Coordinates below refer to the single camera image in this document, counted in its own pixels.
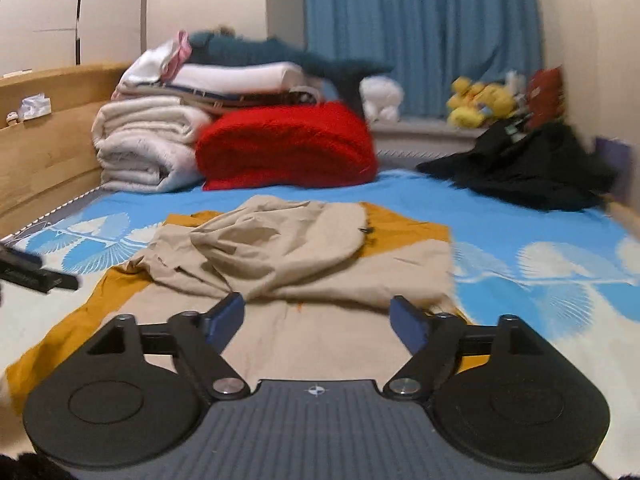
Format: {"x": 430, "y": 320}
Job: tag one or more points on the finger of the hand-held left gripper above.
{"x": 30, "y": 270}

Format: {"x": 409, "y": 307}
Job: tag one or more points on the wooden headboard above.
{"x": 45, "y": 170}

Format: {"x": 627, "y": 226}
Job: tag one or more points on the folded white sheet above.
{"x": 240, "y": 76}

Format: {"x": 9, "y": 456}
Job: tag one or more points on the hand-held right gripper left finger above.
{"x": 227, "y": 312}

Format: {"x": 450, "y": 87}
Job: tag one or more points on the white cloth with pink trim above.
{"x": 155, "y": 62}

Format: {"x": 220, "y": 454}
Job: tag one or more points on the purple box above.
{"x": 614, "y": 157}

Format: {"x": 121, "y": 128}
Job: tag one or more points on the dark patterned folded blanket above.
{"x": 235, "y": 97}

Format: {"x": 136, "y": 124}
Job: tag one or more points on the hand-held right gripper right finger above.
{"x": 407, "y": 322}

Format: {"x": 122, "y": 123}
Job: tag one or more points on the white plush toy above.
{"x": 382, "y": 97}

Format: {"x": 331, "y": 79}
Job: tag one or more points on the grey window ledge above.
{"x": 425, "y": 135}

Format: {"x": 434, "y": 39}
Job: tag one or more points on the dark blue shark plush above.
{"x": 260, "y": 50}

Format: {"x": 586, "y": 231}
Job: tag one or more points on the folded red blanket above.
{"x": 285, "y": 145}

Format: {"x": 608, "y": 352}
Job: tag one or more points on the beige and yellow hooded jacket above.
{"x": 300, "y": 245}

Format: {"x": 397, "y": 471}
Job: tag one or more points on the white wardrobe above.
{"x": 125, "y": 5}

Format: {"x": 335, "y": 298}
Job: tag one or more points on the small figurine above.
{"x": 12, "y": 117}

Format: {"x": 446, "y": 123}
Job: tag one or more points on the tissue pack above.
{"x": 35, "y": 106}

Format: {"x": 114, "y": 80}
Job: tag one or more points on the yellow plush toy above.
{"x": 465, "y": 105}
{"x": 497, "y": 100}

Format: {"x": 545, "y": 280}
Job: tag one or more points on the blue curtain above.
{"x": 420, "y": 20}

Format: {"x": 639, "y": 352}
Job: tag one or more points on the folded white quilt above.
{"x": 145, "y": 145}

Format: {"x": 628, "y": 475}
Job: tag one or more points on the black clothes pile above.
{"x": 525, "y": 170}

